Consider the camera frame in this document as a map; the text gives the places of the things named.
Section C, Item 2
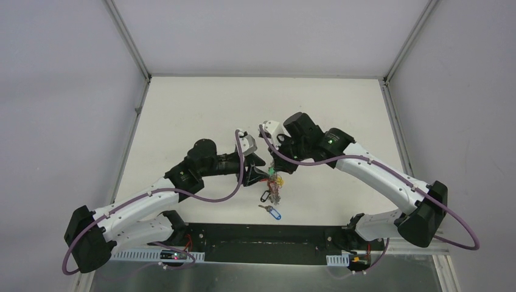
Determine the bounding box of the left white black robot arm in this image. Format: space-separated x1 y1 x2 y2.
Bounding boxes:
61 133 268 275

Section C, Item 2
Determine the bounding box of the right white cable duct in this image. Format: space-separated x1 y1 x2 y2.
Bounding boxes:
326 254 350 267

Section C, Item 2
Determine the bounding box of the key with red tag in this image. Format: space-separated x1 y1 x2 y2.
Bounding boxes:
267 179 284 192

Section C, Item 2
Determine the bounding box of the metal disc keyring holder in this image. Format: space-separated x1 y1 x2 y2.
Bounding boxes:
260 162 284 206

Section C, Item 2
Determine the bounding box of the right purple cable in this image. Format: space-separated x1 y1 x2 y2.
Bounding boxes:
258 125 481 279

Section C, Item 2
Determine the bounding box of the purple cable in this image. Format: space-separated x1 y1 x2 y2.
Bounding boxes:
61 128 246 276
258 125 481 279

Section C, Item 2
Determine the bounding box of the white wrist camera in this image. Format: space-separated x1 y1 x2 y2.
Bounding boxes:
260 120 289 150
235 128 257 157

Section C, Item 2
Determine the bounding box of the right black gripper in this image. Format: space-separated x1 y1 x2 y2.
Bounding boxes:
268 134 310 175

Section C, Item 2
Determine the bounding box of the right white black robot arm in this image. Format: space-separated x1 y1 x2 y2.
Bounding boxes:
260 112 448 249

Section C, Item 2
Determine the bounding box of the key with blue tag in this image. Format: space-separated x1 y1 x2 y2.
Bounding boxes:
259 204 282 220

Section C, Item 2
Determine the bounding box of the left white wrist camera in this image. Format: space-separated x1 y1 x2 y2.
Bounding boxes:
235 128 257 157

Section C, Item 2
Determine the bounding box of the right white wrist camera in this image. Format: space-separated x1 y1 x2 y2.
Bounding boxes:
260 120 289 150

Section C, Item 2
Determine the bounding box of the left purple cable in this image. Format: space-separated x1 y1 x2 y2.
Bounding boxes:
61 128 246 276

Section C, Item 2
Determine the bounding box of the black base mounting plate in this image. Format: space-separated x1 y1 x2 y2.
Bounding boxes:
162 223 385 265

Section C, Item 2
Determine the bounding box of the aluminium frame rail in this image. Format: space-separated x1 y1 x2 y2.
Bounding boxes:
387 238 449 256

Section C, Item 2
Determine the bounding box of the black tag on disc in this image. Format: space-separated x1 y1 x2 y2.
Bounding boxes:
260 190 271 203

